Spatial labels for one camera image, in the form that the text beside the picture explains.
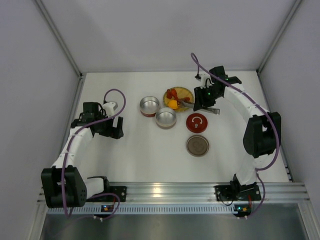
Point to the orange egg yolk ball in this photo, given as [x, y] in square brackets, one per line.
[173, 104]

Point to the black base bracket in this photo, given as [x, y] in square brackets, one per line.
[109, 195]
[234, 193]

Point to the aluminium frame post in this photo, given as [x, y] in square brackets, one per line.
[289, 16]
[39, 4]

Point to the right black base bracket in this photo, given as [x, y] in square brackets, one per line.
[234, 193]

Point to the red octopus sausage piece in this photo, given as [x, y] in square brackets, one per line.
[172, 94]

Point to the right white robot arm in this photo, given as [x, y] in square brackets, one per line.
[262, 135]

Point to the aluminium mounting rail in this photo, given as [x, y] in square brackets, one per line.
[204, 192]

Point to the left black base bracket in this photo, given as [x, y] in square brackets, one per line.
[109, 195]

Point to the steel bowl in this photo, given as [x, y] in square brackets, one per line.
[165, 118]
[149, 105]

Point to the brown lid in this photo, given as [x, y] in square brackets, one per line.
[197, 145]

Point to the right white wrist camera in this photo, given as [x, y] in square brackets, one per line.
[205, 80]

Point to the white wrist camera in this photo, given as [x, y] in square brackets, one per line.
[205, 80]
[110, 108]

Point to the metal tongs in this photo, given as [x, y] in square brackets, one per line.
[197, 107]

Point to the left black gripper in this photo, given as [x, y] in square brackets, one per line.
[113, 130]

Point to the right aluminium frame post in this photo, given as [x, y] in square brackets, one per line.
[289, 16]

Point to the round bamboo tray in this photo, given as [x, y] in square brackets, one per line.
[182, 93]

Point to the red round lid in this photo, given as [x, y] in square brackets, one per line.
[196, 123]

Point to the left aluminium frame post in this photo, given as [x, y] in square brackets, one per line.
[39, 4]

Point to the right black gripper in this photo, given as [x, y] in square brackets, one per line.
[200, 97]

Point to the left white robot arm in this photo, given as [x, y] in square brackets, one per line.
[64, 183]

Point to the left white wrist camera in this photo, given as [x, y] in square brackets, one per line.
[110, 108]

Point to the grey slotted cable duct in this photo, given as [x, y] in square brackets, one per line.
[157, 209]

